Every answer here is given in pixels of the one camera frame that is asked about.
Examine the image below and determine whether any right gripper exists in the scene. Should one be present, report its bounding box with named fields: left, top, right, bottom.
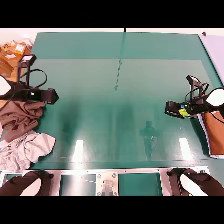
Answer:
left=164, top=100, right=190, bottom=118

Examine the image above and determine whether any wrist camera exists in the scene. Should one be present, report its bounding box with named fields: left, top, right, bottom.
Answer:
left=185, top=74, right=210, bottom=102
left=17, top=54, right=38, bottom=88

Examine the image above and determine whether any orange-brown garment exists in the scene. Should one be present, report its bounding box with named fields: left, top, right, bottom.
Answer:
left=198, top=111, right=224, bottom=159

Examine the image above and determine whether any orange patterned garment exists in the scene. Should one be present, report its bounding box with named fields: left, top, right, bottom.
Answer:
left=0, top=39, right=35, bottom=82

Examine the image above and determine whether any silver frame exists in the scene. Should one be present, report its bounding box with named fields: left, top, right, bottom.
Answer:
left=0, top=167, right=224, bottom=197

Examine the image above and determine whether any black cable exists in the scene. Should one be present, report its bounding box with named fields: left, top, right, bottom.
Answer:
left=19, top=68, right=48, bottom=90

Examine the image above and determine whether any brown garment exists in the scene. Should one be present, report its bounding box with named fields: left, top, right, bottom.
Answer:
left=0, top=99, right=47, bottom=144

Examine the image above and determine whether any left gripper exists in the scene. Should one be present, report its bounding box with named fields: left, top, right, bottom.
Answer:
left=41, top=87, right=61, bottom=105

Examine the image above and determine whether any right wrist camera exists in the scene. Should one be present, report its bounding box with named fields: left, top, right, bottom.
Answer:
left=185, top=74, right=210, bottom=102

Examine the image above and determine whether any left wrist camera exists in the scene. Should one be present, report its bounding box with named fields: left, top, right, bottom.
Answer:
left=17, top=54, right=38, bottom=88

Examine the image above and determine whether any white garment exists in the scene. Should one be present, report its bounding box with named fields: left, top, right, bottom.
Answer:
left=0, top=131, right=57, bottom=173

